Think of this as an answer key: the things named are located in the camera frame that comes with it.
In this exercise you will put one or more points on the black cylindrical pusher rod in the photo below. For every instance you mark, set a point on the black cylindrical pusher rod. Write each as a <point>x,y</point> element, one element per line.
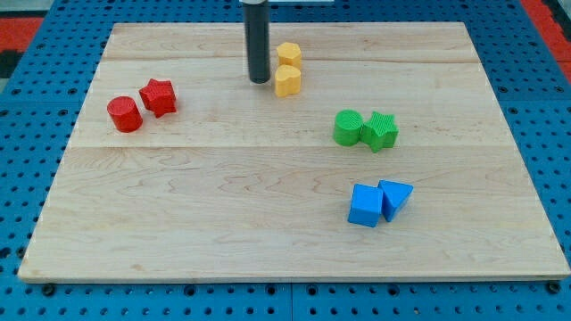
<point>256,32</point>

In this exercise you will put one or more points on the red star block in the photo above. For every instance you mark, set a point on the red star block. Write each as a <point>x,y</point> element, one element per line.
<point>158,96</point>

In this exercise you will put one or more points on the green star block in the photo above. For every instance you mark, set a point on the green star block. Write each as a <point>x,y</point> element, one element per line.
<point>379,132</point>

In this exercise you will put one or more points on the yellow hexagon block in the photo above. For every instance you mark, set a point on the yellow hexagon block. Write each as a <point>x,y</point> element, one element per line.
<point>289,54</point>

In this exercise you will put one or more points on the yellow heart block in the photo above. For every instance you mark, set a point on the yellow heart block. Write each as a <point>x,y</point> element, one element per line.
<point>288,80</point>

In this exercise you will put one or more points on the green cylinder block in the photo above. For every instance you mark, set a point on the green cylinder block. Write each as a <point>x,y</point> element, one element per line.
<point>348,125</point>

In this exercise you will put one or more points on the red cylinder block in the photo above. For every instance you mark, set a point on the red cylinder block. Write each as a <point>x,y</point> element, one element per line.
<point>125,114</point>

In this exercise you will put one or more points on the wooden board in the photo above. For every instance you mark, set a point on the wooden board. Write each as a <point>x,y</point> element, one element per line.
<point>241,186</point>

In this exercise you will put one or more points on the blue cube block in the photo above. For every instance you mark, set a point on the blue cube block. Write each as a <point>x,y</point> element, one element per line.
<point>366,205</point>

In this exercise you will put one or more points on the blue triangle block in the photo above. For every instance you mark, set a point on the blue triangle block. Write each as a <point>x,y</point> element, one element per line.
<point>395,196</point>

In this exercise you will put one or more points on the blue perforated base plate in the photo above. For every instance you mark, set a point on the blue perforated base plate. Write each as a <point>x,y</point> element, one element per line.
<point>42,99</point>

